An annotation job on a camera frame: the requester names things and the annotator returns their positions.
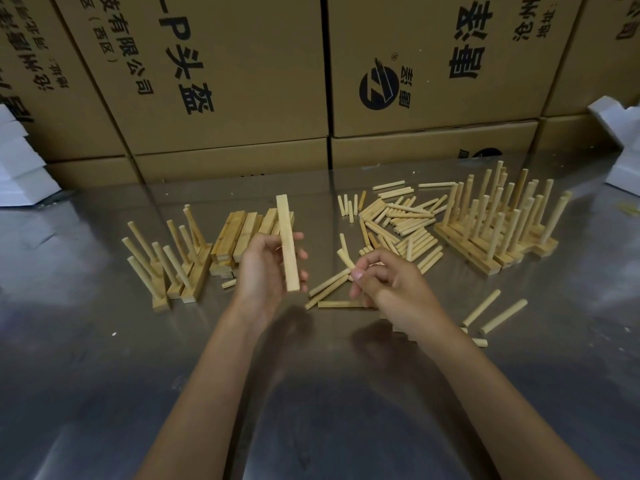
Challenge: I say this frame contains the shiny metal table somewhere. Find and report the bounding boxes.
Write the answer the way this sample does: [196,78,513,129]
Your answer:
[0,154,640,480]

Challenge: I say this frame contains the person's left forearm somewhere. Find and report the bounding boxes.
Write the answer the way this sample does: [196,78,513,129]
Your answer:
[137,309,273,480]

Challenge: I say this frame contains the pile of drilled wooden bars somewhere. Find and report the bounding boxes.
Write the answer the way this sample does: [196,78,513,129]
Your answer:
[209,208,296,278]

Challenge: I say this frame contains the person's left hand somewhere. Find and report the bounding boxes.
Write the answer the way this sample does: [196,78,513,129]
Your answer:
[232,232,309,335]

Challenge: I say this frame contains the drilled wooden block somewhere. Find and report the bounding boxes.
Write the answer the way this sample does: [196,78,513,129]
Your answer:
[275,194,301,293]
[450,215,526,263]
[152,274,172,311]
[480,197,552,235]
[167,264,187,299]
[182,244,213,303]
[469,206,559,258]
[433,222,502,277]
[443,218,516,269]
[473,202,559,251]
[463,208,543,255]
[457,211,535,258]

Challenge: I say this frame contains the stack of white foam blocks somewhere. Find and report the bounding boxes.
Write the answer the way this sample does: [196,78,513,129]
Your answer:
[587,96,640,198]
[0,104,62,208]

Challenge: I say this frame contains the person's right forearm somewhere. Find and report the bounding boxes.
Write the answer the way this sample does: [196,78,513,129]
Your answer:
[419,319,599,480]

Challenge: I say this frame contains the stack of brown cardboard boxes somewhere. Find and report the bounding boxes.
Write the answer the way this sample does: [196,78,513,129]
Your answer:
[0,0,640,188]

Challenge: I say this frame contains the person's right hand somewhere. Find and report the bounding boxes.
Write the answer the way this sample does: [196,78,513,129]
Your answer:
[349,248,456,345]

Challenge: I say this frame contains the pile of wooden dowels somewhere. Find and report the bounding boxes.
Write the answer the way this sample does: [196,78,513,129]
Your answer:
[221,179,529,348]

